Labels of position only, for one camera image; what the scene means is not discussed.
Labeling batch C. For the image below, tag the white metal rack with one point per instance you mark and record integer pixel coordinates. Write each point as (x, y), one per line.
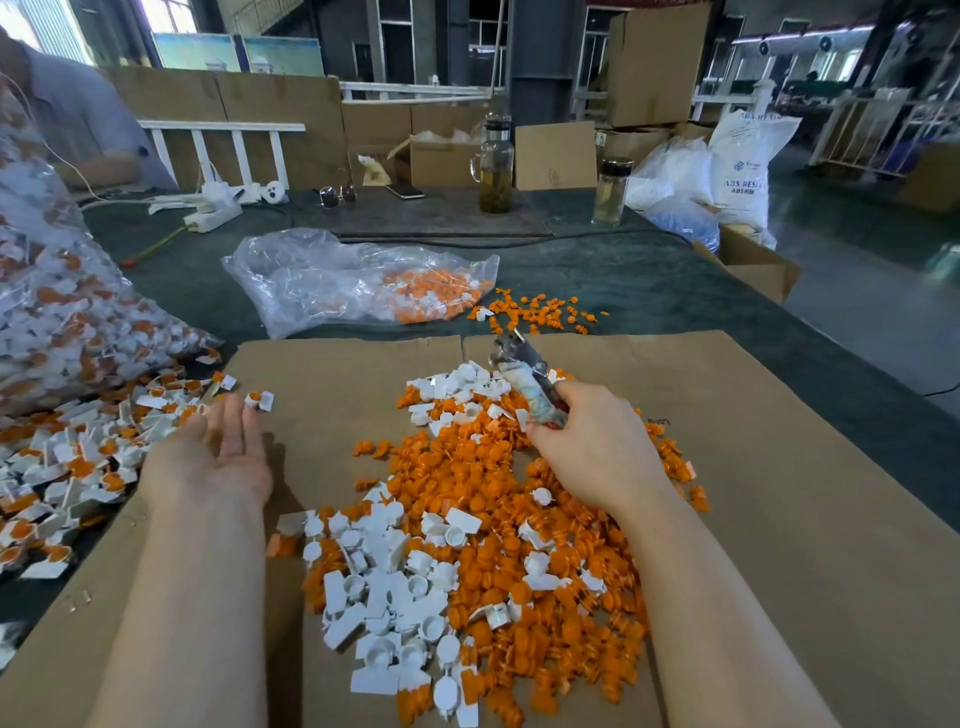
(885, 132)

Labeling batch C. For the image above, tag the scatter of orange offcuts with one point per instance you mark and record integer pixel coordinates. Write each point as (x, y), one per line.
(537, 312)

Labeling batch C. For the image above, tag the open cardboard box with paper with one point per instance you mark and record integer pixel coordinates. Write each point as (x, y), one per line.
(441, 161)

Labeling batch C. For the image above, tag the person's right hand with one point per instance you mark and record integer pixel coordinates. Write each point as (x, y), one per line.
(600, 447)

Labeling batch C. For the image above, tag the pile of assembled white-orange parts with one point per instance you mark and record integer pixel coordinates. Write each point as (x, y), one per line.
(75, 465)

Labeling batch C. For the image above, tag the white power strip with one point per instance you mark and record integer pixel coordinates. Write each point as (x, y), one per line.
(215, 212)

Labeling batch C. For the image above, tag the open brown cardboard box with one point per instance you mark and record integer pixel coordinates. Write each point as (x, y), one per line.
(752, 267)

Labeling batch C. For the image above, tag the person's left forearm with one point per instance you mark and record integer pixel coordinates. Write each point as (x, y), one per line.
(173, 630)

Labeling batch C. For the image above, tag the glass bottle with black lid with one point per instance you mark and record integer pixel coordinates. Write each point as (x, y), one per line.
(612, 191)

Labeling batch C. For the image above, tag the small clear plastic bag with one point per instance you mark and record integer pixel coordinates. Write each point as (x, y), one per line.
(308, 279)

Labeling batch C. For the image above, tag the clear blue plastic bag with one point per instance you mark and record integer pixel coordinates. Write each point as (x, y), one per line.
(674, 195)

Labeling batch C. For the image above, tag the white railing frame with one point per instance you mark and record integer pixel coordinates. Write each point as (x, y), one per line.
(222, 128)

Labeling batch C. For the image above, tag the tall brown cardboard box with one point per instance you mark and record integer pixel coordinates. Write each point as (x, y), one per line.
(660, 63)

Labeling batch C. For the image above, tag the flat brown cardboard panel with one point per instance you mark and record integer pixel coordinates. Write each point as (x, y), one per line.
(557, 155)

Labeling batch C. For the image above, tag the glass tea jar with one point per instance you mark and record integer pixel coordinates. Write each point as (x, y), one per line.
(495, 162)

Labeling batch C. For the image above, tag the pile of orange and white parts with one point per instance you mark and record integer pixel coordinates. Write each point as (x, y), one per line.
(480, 578)

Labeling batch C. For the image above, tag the dark steel pillar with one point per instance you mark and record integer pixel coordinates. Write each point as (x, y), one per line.
(548, 60)

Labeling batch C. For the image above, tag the orange white plastic piece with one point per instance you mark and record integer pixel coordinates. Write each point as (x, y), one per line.
(260, 401)

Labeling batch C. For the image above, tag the row of upright cardboard sheets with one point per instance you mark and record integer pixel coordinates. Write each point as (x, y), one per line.
(315, 108)

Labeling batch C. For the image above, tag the person's left hand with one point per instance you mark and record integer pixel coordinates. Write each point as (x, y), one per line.
(210, 465)

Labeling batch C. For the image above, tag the large clear bag of seals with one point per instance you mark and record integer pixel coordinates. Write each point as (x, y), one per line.
(72, 308)

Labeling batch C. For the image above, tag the person's right forearm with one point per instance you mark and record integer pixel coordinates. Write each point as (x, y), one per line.
(728, 638)

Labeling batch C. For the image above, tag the white woven sack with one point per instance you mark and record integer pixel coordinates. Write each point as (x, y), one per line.
(753, 162)

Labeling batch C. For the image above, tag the black phone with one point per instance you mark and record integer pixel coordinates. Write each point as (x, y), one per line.
(405, 192)

